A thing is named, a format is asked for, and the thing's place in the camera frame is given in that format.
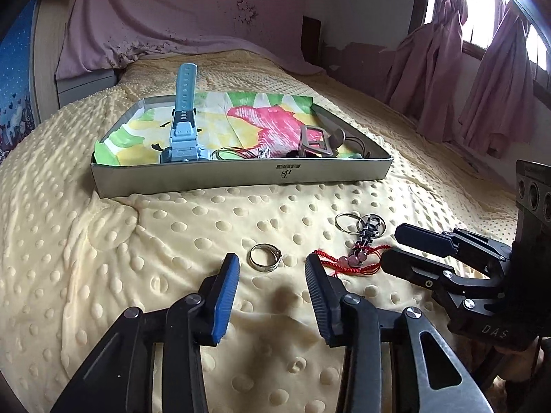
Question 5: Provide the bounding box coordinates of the black keychain with rings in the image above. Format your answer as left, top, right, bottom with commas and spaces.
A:
334, 213, 387, 249

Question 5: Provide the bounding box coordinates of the silver bangle ring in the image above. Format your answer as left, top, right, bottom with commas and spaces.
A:
246, 242, 283, 273

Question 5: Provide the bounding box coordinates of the metal belt buckle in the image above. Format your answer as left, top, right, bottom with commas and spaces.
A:
298, 125, 335, 158

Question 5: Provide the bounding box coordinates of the light blue watch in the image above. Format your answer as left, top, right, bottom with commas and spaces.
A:
160, 63, 210, 163

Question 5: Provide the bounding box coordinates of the right hand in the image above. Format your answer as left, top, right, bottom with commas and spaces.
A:
456, 335, 551, 405

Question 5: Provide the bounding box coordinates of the yellow dotted blanket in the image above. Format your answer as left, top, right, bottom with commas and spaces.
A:
1, 51, 517, 412

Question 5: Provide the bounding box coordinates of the pink curtain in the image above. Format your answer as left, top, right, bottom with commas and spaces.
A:
378, 0, 550, 159

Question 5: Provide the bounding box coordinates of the grey metal tray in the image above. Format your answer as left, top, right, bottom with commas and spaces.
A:
91, 95, 393, 198

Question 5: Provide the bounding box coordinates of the dark board beside bed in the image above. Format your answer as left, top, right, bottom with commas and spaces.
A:
301, 16, 321, 65

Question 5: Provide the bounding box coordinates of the blue patterned fabric wardrobe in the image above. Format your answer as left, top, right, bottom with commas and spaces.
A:
0, 0, 37, 160

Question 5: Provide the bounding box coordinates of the wooden headboard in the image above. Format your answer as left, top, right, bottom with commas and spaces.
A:
30, 0, 118, 124

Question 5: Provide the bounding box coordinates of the pink sheet on headboard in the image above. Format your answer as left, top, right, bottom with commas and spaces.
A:
67, 0, 320, 75

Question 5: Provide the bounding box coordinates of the black camera unit right gripper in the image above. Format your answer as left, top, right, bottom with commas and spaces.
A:
516, 159, 550, 267

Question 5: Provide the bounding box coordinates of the thin cord bracelet in tray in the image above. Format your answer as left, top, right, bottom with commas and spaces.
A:
211, 145, 273, 161

